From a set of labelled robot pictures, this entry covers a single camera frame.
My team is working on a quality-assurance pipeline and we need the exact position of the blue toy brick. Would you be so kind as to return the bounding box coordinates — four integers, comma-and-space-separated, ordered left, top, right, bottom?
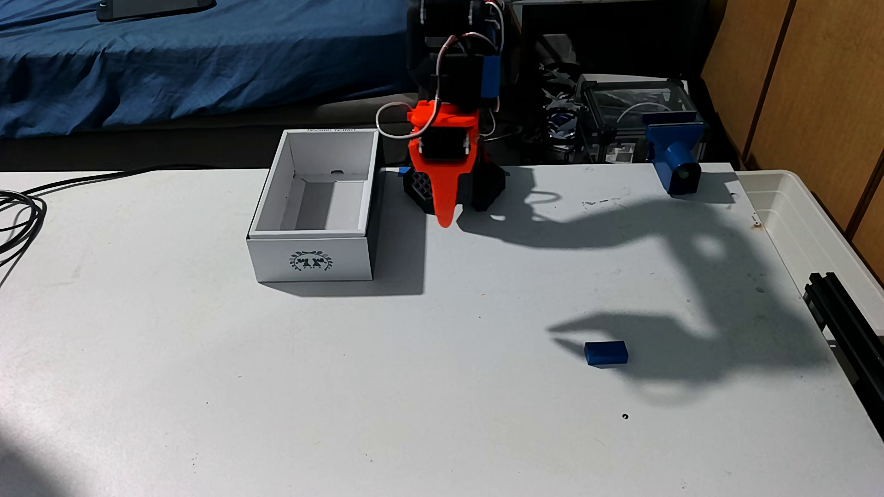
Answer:
584, 340, 630, 367

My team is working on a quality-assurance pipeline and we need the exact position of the white cardboard box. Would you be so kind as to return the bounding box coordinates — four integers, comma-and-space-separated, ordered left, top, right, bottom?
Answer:
246, 127, 382, 284

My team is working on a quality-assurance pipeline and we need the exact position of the blue bed cover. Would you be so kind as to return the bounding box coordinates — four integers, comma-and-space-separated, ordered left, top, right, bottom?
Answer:
0, 0, 412, 139

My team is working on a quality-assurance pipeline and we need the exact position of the dark flat device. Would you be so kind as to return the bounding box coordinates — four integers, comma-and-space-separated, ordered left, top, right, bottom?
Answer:
97, 0, 217, 22

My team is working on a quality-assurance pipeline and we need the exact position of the white plastic bin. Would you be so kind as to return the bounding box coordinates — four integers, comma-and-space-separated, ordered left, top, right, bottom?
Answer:
735, 169, 884, 346

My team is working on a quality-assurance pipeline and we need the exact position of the wooden cabinet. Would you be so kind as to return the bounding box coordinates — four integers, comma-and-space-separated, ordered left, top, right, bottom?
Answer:
701, 0, 884, 284

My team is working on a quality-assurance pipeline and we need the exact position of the black aluminium extrusion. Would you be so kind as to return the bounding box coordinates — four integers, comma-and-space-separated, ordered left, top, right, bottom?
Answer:
803, 272, 884, 439

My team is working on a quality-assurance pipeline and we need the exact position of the white servo cable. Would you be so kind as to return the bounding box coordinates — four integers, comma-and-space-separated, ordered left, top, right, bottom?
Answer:
376, 0, 506, 142

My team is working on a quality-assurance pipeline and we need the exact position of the grey bed frame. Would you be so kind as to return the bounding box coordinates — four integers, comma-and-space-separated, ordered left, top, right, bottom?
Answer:
0, 92, 424, 172

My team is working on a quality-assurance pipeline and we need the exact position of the clear black-framed enclosure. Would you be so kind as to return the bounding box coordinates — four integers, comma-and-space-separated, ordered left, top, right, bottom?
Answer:
576, 75, 698, 165

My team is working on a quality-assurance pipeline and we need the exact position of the blue printed clamp mount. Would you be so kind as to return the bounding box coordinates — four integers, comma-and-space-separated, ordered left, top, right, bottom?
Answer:
644, 112, 707, 197

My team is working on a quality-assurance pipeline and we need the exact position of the black cable bundle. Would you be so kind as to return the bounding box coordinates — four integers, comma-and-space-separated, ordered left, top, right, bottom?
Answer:
0, 163, 270, 273

